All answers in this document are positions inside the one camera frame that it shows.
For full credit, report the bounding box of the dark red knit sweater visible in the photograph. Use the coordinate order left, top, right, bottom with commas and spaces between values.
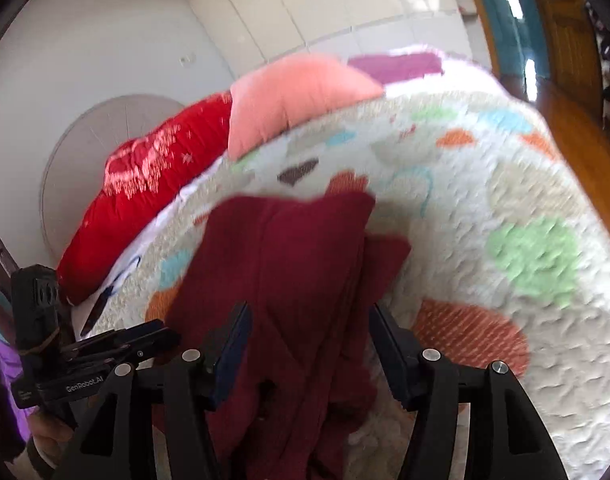
165, 191, 410, 479

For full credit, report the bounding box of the person's left hand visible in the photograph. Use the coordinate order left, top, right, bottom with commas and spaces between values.
28, 410, 74, 469

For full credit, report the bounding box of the round grey headboard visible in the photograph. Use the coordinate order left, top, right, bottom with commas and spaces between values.
39, 94, 183, 262

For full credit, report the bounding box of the red floral duvet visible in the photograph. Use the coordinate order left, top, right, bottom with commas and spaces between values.
56, 91, 232, 306

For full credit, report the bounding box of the colourful heart patchwork quilt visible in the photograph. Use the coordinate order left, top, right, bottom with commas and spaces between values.
93, 56, 610, 479

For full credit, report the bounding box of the pink waffle-texture pillow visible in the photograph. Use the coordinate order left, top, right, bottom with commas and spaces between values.
228, 53, 384, 160

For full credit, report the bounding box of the white glossy wardrobe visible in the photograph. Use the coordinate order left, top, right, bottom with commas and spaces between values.
186, 0, 494, 76

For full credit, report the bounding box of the purple blanket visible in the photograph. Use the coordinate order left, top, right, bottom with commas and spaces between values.
347, 51, 442, 86

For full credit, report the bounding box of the brown wooden door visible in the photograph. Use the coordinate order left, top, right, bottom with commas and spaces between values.
535, 0, 603, 120

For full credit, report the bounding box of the white wall socket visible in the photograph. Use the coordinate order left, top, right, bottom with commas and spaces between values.
179, 53, 195, 67

